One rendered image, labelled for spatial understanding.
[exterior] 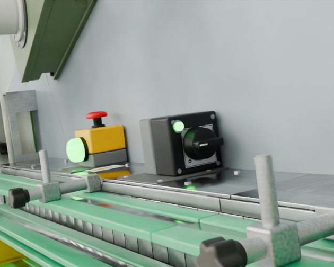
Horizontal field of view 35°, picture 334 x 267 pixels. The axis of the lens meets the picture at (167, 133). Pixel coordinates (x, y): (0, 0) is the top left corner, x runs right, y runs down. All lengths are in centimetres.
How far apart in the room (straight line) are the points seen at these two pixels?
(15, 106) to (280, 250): 112
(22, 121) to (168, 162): 78
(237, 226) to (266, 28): 27
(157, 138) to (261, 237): 38
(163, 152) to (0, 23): 56
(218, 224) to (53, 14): 65
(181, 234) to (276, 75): 25
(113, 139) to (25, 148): 50
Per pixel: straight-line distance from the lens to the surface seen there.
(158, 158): 71
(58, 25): 107
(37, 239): 88
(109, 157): 95
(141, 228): 51
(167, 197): 62
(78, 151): 94
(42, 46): 112
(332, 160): 59
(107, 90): 102
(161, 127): 69
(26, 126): 142
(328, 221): 39
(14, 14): 114
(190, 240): 44
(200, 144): 66
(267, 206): 36
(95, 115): 96
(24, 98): 142
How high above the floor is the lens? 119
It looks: 31 degrees down
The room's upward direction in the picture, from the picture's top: 99 degrees counter-clockwise
